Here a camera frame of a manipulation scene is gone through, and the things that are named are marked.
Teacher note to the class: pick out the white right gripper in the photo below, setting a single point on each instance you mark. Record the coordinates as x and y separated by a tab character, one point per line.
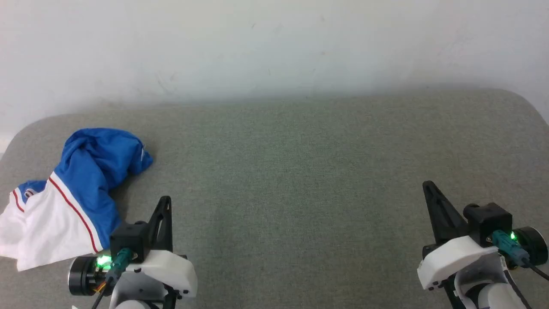
454	259

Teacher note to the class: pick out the white grey left arm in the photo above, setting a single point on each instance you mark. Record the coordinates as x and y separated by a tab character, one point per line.
133	296

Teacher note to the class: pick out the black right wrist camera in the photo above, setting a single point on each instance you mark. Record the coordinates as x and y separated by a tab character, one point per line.
489	221

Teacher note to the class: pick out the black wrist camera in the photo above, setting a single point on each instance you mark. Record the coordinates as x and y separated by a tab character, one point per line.
489	221
128	238

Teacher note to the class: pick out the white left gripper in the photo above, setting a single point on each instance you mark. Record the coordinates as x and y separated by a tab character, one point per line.
171	268

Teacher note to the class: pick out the blue white red-striped shirt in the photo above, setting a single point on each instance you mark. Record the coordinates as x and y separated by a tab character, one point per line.
90	171

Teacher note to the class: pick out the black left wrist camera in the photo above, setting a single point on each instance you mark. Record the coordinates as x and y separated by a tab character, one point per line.
128	238

